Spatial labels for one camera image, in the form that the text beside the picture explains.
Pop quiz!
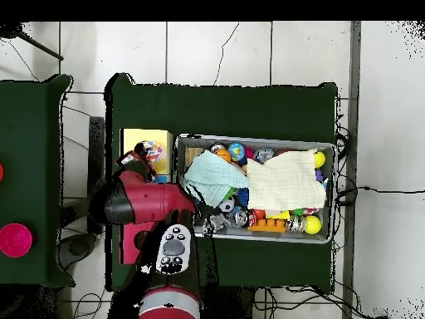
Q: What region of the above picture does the multicoloured patterned cloth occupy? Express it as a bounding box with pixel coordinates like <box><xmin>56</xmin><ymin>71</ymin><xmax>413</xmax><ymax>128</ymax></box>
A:
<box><xmin>140</xmin><ymin>140</ymin><xmax>164</xmax><ymax>164</ymax></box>

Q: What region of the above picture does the wooden box with three holes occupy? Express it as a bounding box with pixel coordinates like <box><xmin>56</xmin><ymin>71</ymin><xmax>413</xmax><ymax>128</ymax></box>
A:
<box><xmin>118</xmin><ymin>127</ymin><xmax>175</xmax><ymax>265</ymax></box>

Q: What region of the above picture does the shallow clear mesh bin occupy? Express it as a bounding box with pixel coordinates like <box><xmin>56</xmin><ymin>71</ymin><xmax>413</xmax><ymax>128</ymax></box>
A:
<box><xmin>171</xmin><ymin>135</ymin><xmax>336</xmax><ymax>245</ymax></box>

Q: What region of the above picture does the mint waffle cloth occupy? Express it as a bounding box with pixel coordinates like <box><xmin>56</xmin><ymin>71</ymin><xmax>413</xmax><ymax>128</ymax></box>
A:
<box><xmin>183</xmin><ymin>150</ymin><xmax>249</xmax><ymax>207</ymax></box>

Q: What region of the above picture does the orange toy basketball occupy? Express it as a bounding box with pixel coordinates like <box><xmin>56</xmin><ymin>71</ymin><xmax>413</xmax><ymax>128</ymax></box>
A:
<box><xmin>213</xmin><ymin>147</ymin><xmax>233</xmax><ymax>164</ymax></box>

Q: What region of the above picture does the small soccer ball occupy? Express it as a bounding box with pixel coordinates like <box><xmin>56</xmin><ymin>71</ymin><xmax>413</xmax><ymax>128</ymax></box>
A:
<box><xmin>217</xmin><ymin>197</ymin><xmax>237</xmax><ymax>213</ymax></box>

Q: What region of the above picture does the blue globe ball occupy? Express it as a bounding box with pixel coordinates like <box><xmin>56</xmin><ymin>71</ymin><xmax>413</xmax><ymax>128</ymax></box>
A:
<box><xmin>228</xmin><ymin>142</ymin><xmax>247</xmax><ymax>162</ymax></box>

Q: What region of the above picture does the grey toy robot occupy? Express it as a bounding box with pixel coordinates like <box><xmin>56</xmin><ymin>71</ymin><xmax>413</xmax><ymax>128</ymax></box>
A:
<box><xmin>202</xmin><ymin>212</ymin><xmax>230</xmax><ymax>235</ymax></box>

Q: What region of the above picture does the grey round base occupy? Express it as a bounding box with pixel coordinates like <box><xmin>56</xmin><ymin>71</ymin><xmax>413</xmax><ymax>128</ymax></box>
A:
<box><xmin>59</xmin><ymin>232</ymin><xmax>98</xmax><ymax>270</ymax></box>

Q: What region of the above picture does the green cloth side table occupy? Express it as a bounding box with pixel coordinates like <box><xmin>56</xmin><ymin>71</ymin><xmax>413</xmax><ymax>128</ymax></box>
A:
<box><xmin>0</xmin><ymin>74</ymin><xmax>74</xmax><ymax>288</ymax></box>

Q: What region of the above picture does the pink round disc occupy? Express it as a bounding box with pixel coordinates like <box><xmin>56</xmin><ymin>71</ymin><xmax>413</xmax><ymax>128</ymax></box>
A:
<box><xmin>0</xmin><ymin>223</ymin><xmax>33</xmax><ymax>259</ymax></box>

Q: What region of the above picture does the orange toy brick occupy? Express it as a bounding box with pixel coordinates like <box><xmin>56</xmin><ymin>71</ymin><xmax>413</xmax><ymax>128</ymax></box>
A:
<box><xmin>248</xmin><ymin>216</ymin><xmax>288</xmax><ymax>233</ymax></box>

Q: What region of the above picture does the cream waffle cloth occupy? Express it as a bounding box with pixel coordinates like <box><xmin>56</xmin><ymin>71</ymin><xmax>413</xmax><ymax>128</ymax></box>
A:
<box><xmin>245</xmin><ymin>149</ymin><xmax>328</xmax><ymax>213</ymax></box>

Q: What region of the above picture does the crushed silver drink can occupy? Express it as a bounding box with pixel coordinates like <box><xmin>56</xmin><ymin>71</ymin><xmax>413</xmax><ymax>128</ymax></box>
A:
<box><xmin>285</xmin><ymin>213</ymin><xmax>306</xmax><ymax>233</ymax></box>

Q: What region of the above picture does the black stand pole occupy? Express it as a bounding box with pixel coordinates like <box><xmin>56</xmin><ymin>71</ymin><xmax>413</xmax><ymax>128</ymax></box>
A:
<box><xmin>0</xmin><ymin>22</ymin><xmax>66</xmax><ymax>62</ymax></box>

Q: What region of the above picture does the yellow ball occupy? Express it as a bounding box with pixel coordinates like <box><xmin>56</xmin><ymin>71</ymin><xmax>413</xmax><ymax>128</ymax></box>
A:
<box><xmin>303</xmin><ymin>215</ymin><xmax>323</xmax><ymax>235</ymax></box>

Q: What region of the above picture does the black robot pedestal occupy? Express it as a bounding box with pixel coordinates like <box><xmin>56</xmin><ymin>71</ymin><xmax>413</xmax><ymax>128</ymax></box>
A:
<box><xmin>202</xmin><ymin>287</ymin><xmax>256</xmax><ymax>319</ymax></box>

